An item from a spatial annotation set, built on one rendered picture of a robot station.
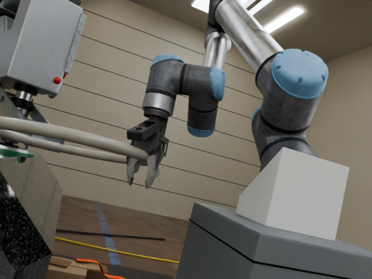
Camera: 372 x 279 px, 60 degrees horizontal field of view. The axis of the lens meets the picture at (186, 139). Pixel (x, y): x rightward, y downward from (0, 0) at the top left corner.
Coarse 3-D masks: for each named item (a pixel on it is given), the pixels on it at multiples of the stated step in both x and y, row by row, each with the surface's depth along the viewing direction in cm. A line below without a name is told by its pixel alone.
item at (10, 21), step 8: (0, 24) 177; (8, 24) 170; (0, 32) 171; (8, 32) 155; (0, 40) 165; (0, 48) 160; (0, 56) 155; (0, 80) 154; (8, 88) 200; (32, 96) 164
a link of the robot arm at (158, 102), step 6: (144, 96) 92; (150, 96) 90; (156, 96) 89; (162, 96) 89; (168, 96) 90; (144, 102) 91; (150, 102) 89; (156, 102) 89; (162, 102) 89; (168, 102) 90; (174, 102) 93; (144, 108) 92; (150, 108) 91; (156, 108) 89; (162, 108) 89; (168, 108) 90; (168, 114) 93
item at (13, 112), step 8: (0, 88) 155; (0, 96) 151; (8, 96) 143; (8, 104) 136; (8, 112) 133; (16, 112) 124; (32, 112) 146; (40, 112) 141; (32, 120) 140; (40, 120) 136; (40, 136) 123; (24, 144) 108; (56, 152) 115
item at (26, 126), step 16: (0, 128) 74; (16, 128) 72; (32, 128) 71; (48, 128) 71; (64, 128) 72; (32, 144) 108; (48, 144) 112; (64, 144) 115; (96, 144) 75; (112, 144) 77; (128, 144) 81; (112, 160) 115; (144, 160) 88
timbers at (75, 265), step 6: (60, 258) 210; (72, 264) 204; (78, 264) 207; (84, 264) 210; (48, 270) 187; (54, 270) 188; (60, 270) 190; (66, 270) 192; (72, 270) 194; (78, 270) 197; (84, 270) 199; (48, 276) 187; (54, 276) 188; (60, 276) 188; (66, 276) 189; (72, 276) 190; (78, 276) 191; (84, 276) 191
